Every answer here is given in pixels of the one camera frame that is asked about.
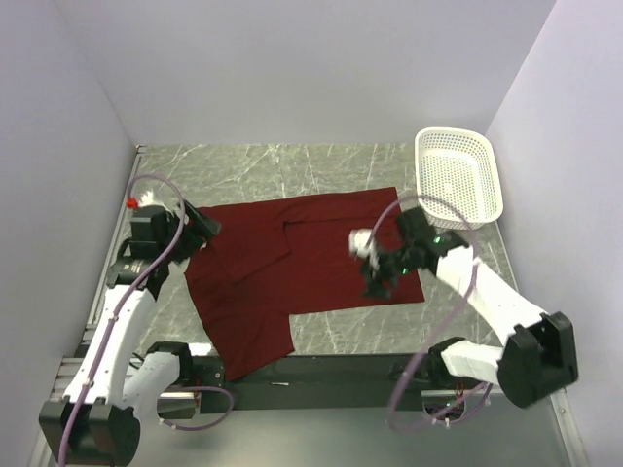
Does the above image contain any dark red t-shirt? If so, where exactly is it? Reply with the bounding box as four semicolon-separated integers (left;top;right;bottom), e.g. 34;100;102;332
185;187;397;381

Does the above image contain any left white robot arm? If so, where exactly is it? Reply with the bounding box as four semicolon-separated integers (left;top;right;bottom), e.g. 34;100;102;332
39;201;220;466

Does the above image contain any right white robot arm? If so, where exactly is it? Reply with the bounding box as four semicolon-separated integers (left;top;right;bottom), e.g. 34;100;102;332
348;207;579;409

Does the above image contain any white perforated plastic basket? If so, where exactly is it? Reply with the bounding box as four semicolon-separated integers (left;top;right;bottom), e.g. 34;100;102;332
414;126;503;230

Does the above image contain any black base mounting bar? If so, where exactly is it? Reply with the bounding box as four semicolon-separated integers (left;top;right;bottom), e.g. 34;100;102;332
135;353;483;420

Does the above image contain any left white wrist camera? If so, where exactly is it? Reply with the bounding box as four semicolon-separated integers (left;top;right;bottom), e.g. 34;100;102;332
125;190;169;211

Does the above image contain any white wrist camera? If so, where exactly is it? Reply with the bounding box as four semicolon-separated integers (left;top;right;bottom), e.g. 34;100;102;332
125;190;169;211
348;229;379;271

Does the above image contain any aluminium frame rail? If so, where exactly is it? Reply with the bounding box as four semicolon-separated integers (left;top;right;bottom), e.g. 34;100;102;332
51;143;196;400

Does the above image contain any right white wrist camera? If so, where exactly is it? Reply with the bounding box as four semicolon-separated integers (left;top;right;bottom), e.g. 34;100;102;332
348;229;379;271

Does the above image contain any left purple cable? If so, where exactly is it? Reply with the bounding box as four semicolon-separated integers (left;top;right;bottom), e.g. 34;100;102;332
57;174;235;466

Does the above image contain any purple cable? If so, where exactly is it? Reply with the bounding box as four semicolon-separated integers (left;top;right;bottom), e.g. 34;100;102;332
362;194;493;434
57;174;235;466

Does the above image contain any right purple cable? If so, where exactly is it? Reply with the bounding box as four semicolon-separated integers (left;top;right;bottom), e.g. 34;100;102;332
362;194;493;434

